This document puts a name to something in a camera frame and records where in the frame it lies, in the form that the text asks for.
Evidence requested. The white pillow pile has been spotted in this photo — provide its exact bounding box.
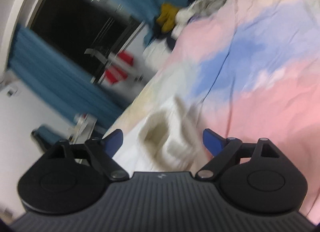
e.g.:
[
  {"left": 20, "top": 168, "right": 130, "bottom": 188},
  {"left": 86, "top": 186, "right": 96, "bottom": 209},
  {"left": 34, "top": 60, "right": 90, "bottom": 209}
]
[{"left": 143, "top": 0, "right": 227, "bottom": 71}]

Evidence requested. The dark window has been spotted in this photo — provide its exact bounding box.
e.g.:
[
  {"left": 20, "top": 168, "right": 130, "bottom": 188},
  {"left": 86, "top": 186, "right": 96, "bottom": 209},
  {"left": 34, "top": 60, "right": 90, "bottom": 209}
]
[{"left": 31, "top": 0, "right": 140, "bottom": 78}]

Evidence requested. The white desk with drawers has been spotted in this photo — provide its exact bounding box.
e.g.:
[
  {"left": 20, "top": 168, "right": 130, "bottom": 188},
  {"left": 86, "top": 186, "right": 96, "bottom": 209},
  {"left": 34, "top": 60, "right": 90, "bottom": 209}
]
[{"left": 68, "top": 114, "right": 106, "bottom": 144}]

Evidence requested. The white sweatshirt with black stripe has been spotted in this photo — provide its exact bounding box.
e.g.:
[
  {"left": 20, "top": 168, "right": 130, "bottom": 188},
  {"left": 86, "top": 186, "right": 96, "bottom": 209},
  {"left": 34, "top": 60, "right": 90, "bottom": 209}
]
[{"left": 113, "top": 96, "right": 208, "bottom": 175}]

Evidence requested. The mustard yellow garment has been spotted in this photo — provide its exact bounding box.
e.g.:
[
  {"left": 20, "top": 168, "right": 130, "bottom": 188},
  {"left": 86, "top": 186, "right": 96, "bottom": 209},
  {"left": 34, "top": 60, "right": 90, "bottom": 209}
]
[{"left": 156, "top": 3, "right": 180, "bottom": 34}]

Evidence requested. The blue curtain left of window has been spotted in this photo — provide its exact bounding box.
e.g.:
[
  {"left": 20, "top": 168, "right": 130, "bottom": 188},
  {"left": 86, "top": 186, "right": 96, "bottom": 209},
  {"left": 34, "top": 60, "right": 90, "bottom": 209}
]
[{"left": 8, "top": 24, "right": 129, "bottom": 130}]

